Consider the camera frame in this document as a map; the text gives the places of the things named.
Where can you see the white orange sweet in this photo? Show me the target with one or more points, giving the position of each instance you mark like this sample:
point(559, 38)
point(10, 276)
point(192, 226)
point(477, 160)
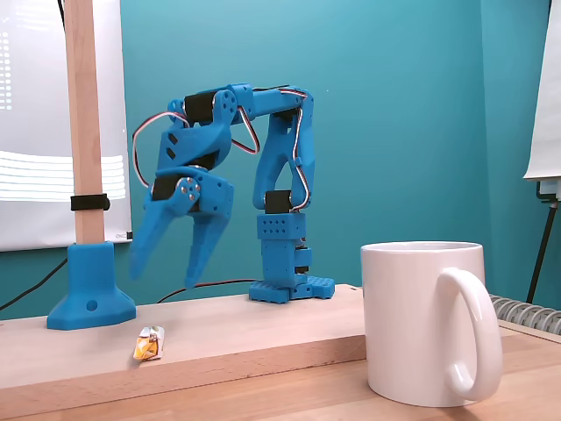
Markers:
point(149, 344)

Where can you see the white ceramic mug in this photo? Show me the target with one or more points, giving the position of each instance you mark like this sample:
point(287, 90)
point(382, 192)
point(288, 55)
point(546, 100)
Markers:
point(403, 324)

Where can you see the light wooden board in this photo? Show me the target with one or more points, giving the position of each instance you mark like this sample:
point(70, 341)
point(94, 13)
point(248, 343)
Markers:
point(219, 324)

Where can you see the grey ribbed radiator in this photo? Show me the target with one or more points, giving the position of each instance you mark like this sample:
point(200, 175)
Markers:
point(526, 313)

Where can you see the white flip chart easel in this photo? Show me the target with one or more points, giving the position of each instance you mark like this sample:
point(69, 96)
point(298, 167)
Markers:
point(548, 109)

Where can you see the blue printed post base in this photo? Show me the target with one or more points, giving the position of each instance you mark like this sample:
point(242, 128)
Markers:
point(92, 280)

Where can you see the wooden post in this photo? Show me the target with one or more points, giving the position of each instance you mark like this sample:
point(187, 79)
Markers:
point(83, 109)

